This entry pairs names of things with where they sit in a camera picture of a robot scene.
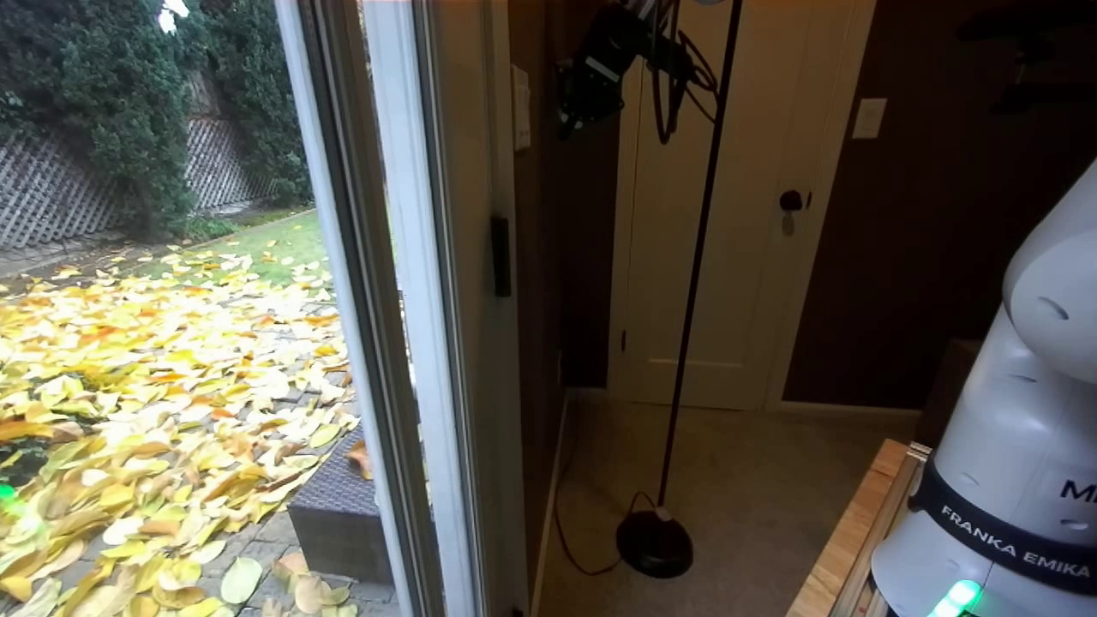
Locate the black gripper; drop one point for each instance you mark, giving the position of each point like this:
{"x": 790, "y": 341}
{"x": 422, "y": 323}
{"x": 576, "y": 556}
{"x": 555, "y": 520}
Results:
{"x": 611, "y": 46}

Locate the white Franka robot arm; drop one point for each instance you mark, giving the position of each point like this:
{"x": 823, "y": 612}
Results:
{"x": 1015, "y": 422}

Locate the white interior door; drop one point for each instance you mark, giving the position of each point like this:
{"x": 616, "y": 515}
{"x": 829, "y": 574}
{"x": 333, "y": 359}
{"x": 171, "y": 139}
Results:
{"x": 743, "y": 217}

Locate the black floor lamp stand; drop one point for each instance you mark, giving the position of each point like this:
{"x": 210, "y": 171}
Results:
{"x": 686, "y": 285}

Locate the dark door knob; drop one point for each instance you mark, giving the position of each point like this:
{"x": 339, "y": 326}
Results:
{"x": 790, "y": 205}

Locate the dark green hedge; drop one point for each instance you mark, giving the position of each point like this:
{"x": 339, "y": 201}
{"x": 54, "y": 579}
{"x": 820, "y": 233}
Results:
{"x": 106, "y": 79}

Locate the wooden table edge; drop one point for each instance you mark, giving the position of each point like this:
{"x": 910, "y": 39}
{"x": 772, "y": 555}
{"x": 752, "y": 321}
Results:
{"x": 852, "y": 538}

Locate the wooden lattice fence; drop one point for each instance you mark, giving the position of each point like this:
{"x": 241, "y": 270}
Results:
{"x": 69, "y": 182}

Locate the beige wall switch plate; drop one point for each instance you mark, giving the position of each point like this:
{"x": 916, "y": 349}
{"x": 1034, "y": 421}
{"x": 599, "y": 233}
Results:
{"x": 524, "y": 108}

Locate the white sliding door frame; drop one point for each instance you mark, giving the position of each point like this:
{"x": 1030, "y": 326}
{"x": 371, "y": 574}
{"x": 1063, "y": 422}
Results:
{"x": 396, "y": 310}

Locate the white wall light switch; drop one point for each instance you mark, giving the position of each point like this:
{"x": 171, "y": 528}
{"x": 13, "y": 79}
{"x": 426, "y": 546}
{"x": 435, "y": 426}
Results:
{"x": 870, "y": 119}

